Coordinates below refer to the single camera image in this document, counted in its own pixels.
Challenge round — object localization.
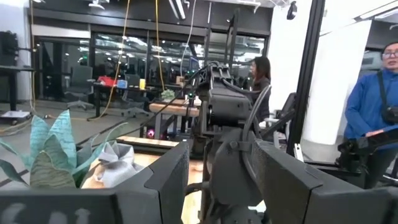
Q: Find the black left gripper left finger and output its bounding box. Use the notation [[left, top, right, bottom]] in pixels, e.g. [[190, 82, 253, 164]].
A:
[[0, 139, 191, 224]]

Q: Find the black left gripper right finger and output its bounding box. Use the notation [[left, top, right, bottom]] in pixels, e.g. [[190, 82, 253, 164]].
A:
[[251, 139, 398, 224]]

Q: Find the grey-blue crumpled cloth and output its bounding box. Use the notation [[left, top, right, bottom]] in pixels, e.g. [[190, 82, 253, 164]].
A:
[[90, 140, 146, 189]]

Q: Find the teal plant in white pot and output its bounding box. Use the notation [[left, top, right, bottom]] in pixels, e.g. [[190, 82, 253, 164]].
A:
[[0, 108, 129, 190]]

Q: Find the black office chair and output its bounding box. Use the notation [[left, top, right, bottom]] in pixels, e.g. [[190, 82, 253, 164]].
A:
[[264, 92, 297, 138]]

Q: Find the wooden background table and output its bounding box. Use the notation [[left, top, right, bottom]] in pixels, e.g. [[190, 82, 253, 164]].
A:
[[148, 98, 201, 141]]

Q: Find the person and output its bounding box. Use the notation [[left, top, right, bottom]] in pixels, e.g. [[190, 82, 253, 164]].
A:
[[249, 55, 272, 123], [343, 42, 398, 189]]

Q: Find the small green background plant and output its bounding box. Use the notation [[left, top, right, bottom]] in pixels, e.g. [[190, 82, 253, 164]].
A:
[[160, 89, 177, 101]]

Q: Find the red bag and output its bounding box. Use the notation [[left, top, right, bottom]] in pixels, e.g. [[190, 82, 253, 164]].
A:
[[97, 75, 118, 88]]

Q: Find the grey office chair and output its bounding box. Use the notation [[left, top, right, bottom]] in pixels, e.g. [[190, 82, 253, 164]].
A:
[[64, 65, 96, 110]]

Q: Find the black cabinet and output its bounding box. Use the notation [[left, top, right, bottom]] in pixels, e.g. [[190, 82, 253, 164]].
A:
[[0, 30, 19, 67]]

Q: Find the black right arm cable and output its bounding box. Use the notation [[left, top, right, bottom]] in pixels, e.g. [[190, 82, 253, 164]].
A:
[[222, 77, 272, 162]]

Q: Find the black aluminium rig frame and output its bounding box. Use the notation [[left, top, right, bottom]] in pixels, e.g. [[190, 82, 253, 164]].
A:
[[123, 0, 327, 158]]

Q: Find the white hanging cable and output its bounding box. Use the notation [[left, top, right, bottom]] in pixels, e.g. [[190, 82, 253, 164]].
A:
[[179, 0, 197, 77]]

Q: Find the yellow hanging cable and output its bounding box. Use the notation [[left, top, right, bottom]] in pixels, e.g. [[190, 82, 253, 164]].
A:
[[154, 0, 166, 91]]

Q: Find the tan hanging cable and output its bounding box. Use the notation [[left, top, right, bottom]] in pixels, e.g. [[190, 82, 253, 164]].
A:
[[98, 0, 131, 121]]

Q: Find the black security camera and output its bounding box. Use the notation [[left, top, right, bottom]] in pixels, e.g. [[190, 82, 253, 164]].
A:
[[286, 1, 298, 21]]

